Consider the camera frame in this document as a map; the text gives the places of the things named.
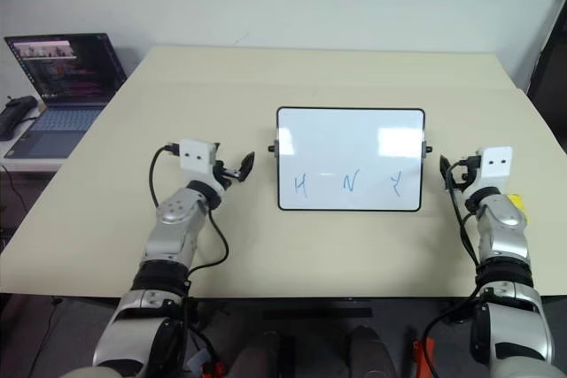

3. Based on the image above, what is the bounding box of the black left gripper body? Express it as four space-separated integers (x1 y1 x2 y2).
211 158 239 189

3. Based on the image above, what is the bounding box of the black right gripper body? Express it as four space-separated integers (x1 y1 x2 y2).
450 155 484 191

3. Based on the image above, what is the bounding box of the small black-framed whiteboard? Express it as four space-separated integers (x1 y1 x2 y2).
267 106 434 212

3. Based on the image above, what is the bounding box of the open grey laptop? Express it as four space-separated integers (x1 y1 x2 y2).
4 32 130 160

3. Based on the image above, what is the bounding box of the black handheld controller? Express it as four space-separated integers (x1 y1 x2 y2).
0 96 40 142

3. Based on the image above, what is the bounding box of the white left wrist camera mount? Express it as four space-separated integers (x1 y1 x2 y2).
178 139 219 185

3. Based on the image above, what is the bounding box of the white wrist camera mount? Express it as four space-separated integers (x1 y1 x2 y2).
479 145 517 194
178 139 219 185

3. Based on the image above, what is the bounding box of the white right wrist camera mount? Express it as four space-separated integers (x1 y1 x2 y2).
479 145 517 194

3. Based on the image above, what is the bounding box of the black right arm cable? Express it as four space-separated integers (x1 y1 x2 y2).
445 160 482 269

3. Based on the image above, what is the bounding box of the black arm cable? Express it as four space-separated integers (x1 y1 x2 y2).
445 160 482 269
149 143 230 271

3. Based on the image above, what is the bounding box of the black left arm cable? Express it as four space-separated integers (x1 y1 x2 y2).
149 143 230 271

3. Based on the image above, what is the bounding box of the orange plastic bracket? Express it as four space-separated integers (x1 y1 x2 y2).
411 336 437 378

